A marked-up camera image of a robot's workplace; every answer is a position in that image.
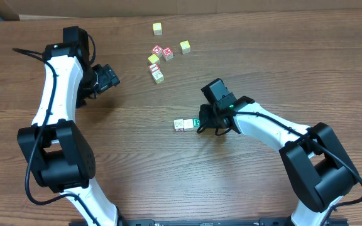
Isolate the green F letter block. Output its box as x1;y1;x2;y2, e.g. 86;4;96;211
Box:
193;118;200;130

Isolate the plain cream block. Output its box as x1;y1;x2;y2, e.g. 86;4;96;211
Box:
183;119;194;131

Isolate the cream block red X side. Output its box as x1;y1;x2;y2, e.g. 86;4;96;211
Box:
173;119;184;132

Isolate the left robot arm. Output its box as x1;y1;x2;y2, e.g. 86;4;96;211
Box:
16;26;127;225

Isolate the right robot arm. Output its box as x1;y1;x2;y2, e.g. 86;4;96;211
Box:
198;78;361;225

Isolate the red I letter block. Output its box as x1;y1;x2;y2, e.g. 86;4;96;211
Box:
149;63;160;73

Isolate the yellow block left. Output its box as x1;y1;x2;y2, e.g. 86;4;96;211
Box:
148;53;160;65

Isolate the cream picture block yellow side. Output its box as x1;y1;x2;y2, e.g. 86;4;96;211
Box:
152;70;165;84

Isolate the red C letter block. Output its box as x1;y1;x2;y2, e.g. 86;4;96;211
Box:
151;45;163;58

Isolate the red M letter block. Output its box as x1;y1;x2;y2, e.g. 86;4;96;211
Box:
162;47;173;61

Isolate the yellow block right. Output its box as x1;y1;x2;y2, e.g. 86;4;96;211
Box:
180;40;191;54

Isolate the yellow block far top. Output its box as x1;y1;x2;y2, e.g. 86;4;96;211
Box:
152;23;163;36

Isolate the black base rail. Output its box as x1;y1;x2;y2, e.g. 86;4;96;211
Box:
69;218;349;226

